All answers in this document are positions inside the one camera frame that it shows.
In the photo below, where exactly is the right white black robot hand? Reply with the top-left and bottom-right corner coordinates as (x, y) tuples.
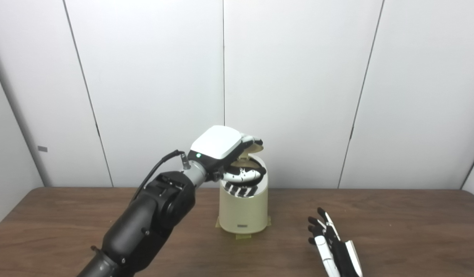
(308, 207), (363, 277)

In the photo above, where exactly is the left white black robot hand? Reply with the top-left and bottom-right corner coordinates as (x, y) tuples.
(188, 125), (266, 183)

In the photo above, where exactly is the cream round bin lid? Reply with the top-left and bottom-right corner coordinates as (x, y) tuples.
(239, 142), (264, 156)

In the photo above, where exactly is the cream-colored bin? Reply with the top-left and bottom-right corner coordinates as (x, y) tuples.
(219, 154), (268, 234)

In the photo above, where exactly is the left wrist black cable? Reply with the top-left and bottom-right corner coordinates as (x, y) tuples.
(131, 150), (191, 202)

